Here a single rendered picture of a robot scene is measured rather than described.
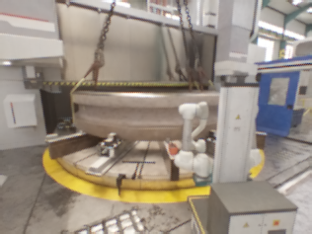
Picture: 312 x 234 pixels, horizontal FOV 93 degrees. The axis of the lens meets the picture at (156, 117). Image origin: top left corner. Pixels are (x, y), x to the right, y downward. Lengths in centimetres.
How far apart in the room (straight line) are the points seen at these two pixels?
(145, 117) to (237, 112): 183
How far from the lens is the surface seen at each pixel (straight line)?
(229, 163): 173
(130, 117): 303
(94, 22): 576
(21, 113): 527
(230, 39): 663
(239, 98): 158
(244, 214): 147
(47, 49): 357
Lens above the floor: 175
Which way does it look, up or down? 12 degrees down
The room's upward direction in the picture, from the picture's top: straight up
